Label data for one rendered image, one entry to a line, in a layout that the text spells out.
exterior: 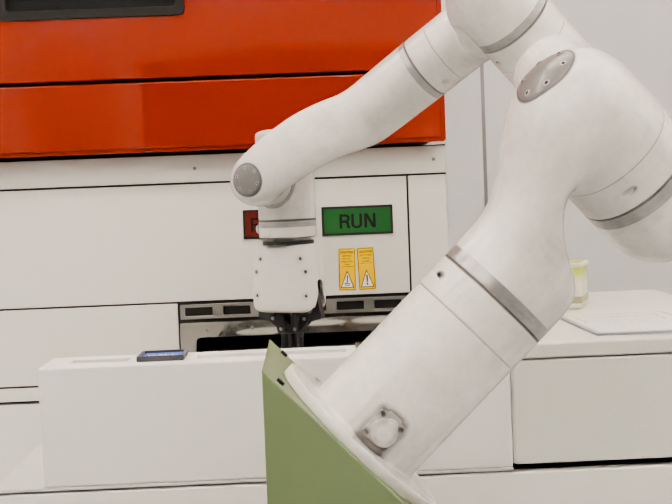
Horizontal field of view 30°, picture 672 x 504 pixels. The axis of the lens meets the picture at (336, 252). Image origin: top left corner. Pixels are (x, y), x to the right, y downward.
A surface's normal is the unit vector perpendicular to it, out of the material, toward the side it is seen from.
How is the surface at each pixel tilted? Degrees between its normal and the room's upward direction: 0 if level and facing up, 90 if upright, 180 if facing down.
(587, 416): 90
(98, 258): 90
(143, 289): 90
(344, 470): 90
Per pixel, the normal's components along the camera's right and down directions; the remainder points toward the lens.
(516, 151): -0.91, -0.02
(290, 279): -0.48, 0.07
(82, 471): 0.03, 0.05
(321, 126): 0.21, -0.37
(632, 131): 0.38, 0.15
